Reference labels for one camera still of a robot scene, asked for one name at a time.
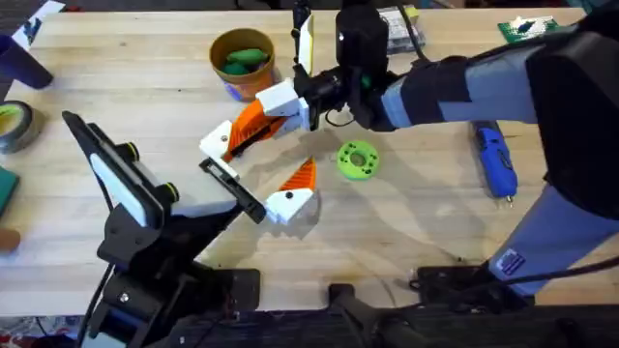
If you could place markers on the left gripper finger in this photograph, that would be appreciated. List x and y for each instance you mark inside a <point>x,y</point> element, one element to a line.
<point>290,205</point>
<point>215,142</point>

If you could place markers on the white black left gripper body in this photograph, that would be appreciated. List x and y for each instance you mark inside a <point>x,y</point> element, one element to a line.
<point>208,193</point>

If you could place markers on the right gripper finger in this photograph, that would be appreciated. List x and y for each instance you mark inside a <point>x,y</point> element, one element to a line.
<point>295,124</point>
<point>278,99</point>

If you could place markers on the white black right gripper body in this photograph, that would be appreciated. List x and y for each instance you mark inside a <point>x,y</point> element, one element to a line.
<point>333,92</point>

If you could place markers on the orange ribbed wedge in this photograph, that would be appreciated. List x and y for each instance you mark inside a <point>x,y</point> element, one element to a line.
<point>242,139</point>

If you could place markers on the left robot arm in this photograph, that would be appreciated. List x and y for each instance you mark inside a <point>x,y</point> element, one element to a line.
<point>145,302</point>

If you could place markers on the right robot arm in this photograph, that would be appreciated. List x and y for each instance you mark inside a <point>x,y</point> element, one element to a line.
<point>493,87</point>

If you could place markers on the blue electric screwdriver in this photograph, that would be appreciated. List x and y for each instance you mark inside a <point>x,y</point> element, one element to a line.
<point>494,159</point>

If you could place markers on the orange tub with green toys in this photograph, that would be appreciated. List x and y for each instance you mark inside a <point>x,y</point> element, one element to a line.
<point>242,65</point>

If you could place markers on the right wrist upright black plate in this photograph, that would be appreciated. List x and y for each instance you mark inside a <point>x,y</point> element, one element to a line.
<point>305,43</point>

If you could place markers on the wrist upright black plate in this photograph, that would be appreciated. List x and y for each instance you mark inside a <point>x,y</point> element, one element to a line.
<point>118,188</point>
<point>305,43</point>

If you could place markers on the green disc with holes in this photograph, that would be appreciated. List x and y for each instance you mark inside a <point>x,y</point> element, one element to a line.
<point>358,169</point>

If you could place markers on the clear plastic parts box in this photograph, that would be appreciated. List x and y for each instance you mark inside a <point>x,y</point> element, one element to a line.
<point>394,31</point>

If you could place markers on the left wrist upright black plate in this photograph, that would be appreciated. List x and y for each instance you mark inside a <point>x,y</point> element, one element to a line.
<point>118,188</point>

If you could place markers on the grey tape roll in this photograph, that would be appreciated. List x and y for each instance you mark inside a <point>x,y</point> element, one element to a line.
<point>21,137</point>

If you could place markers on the dark green flat board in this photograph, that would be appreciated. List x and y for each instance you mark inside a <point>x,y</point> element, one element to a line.
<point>7,188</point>

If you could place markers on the green board with blocks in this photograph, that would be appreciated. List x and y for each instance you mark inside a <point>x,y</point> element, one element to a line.
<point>527,28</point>

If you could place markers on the brown round object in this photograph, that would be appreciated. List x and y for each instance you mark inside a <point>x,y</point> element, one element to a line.
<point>8,240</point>

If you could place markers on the dark blue cylinder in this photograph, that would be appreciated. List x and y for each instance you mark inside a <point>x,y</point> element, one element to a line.
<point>21,63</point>

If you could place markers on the white printed card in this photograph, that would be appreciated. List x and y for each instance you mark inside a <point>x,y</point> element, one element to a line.
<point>36,24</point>

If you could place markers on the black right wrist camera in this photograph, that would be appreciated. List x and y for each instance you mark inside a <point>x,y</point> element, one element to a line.
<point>360,38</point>

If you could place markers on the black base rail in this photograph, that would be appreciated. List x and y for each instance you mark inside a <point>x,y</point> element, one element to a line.
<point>435,331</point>

